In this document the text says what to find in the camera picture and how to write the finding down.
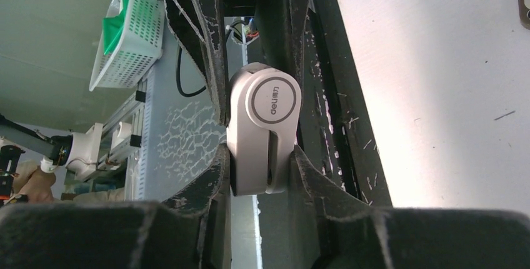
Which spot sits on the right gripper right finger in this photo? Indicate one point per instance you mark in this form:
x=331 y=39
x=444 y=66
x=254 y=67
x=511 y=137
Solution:
x=393 y=234

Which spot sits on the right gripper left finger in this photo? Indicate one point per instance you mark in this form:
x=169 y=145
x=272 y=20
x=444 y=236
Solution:
x=191 y=229

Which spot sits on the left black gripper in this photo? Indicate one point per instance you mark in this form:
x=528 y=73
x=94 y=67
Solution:
x=199 y=27

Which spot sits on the right green circuit board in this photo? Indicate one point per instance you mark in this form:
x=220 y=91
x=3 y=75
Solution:
x=243 y=30

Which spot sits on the white plastic basket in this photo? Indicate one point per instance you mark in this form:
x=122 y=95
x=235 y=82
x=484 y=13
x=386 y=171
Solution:
x=130 y=43

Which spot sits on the background person hand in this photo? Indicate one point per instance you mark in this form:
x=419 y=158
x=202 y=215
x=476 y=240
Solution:
x=33 y=182

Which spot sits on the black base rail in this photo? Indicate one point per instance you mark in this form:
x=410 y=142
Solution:
x=334 y=129

